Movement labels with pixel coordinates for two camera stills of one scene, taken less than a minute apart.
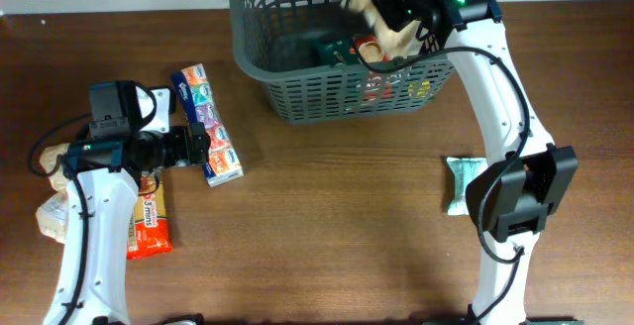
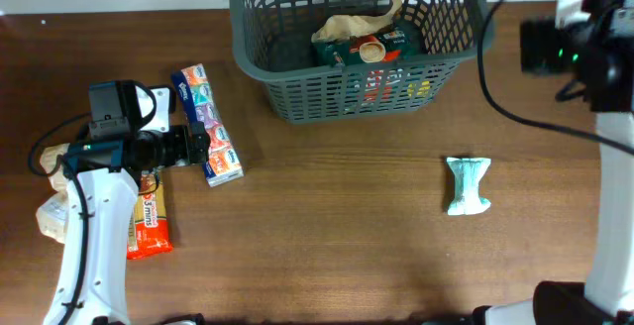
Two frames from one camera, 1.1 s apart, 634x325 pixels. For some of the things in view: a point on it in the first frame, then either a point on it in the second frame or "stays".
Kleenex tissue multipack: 225,160 stays
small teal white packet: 464,169 stays
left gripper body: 176,150 stays
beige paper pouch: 391,44 to 341,26
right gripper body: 403,7 to 554,52
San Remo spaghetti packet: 150,230 stays
